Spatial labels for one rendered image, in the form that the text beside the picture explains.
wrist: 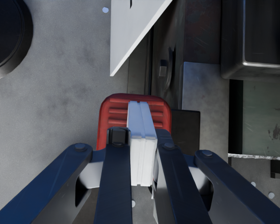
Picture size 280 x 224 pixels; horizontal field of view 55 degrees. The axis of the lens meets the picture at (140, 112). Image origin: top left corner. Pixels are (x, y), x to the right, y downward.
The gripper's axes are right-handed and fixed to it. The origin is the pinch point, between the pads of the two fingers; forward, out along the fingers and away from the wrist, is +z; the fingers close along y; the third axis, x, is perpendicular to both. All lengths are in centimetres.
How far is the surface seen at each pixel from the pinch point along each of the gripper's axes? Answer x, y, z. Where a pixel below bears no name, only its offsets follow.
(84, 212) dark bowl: -55, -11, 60
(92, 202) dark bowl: -52, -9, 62
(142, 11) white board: 9.9, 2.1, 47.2
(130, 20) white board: 8, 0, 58
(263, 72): 3.3, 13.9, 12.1
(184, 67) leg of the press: 2.6, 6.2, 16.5
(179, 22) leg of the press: 7.8, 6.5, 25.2
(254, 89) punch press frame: 0.8, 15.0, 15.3
